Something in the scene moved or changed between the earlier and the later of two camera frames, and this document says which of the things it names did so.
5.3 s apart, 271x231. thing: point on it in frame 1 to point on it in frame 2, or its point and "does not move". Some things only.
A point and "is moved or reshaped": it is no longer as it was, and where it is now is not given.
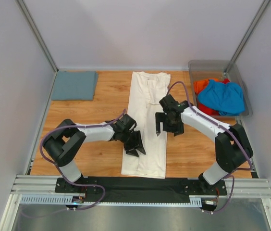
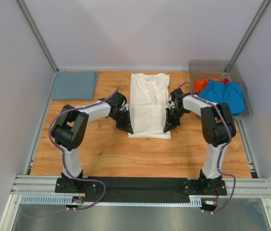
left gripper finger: [134, 141] to [124, 123]
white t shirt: [148, 89] is moved or reshaped
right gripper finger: [178, 129] to [177, 121]
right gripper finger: [159, 117] to [170, 122]
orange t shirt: [199, 85] does not move
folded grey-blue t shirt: [71, 85] does not move
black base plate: [111, 187] does not move
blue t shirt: [227, 98] does not move
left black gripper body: [125, 137] to [117, 115]
